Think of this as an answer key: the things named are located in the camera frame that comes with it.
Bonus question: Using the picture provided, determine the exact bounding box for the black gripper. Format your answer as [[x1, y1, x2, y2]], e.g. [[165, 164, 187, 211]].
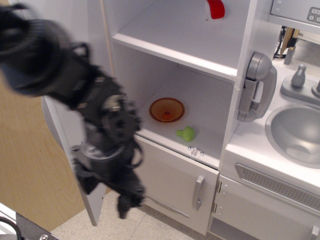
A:
[[71, 144, 145, 220]]

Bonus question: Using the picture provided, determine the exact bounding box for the white fridge door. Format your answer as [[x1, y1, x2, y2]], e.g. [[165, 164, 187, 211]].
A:
[[41, 0, 116, 227]]

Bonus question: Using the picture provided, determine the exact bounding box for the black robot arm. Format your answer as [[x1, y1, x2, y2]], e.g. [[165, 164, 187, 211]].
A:
[[0, 3, 145, 219]]

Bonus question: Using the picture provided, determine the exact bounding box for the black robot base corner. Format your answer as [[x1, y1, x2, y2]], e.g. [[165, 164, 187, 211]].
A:
[[0, 213, 60, 240]]

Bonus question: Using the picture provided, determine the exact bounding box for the white lower freezer door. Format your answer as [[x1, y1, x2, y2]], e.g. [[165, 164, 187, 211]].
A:
[[134, 135, 219, 235]]

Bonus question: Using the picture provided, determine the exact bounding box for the white magnetic door catch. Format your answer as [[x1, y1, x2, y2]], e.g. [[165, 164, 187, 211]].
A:
[[187, 146, 206, 157]]

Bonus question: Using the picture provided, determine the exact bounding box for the plywood board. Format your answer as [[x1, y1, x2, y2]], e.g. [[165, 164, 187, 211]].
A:
[[0, 0, 127, 232]]

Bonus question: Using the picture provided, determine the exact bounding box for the green toy broccoli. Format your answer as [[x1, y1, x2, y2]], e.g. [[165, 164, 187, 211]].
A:
[[176, 126, 195, 142]]

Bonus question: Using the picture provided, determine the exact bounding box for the orange plastic bowl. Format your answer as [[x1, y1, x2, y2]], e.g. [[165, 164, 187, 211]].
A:
[[149, 97, 185, 123]]

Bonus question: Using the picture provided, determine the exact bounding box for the white oven door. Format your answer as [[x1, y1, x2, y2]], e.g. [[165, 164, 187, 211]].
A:
[[213, 176, 320, 240]]

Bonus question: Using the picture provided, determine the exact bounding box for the white toy kitchen cabinet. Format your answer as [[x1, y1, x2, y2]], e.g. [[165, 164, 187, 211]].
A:
[[103, 0, 320, 240]]

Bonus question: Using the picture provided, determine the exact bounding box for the grey toy telephone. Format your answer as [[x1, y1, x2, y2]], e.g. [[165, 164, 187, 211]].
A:
[[237, 52, 277, 122]]

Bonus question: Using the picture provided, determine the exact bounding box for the grey toy sink basin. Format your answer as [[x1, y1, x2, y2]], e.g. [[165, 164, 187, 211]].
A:
[[265, 104, 320, 169]]

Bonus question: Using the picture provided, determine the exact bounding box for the grey vent panel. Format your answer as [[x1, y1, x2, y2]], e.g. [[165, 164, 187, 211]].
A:
[[234, 163, 320, 212]]

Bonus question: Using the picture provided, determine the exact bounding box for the grey toy faucet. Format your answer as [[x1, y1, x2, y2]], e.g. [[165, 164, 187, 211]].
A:
[[280, 64, 320, 106]]

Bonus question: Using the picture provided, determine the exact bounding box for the red toy item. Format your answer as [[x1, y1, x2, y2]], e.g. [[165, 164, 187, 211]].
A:
[[206, 0, 225, 20]]

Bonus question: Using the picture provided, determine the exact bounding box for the grey toy microwave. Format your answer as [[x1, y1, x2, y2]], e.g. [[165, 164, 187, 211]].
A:
[[268, 0, 320, 27]]

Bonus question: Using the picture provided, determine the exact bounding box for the grey freezer door handle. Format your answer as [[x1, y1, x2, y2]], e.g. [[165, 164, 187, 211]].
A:
[[192, 175, 205, 211]]

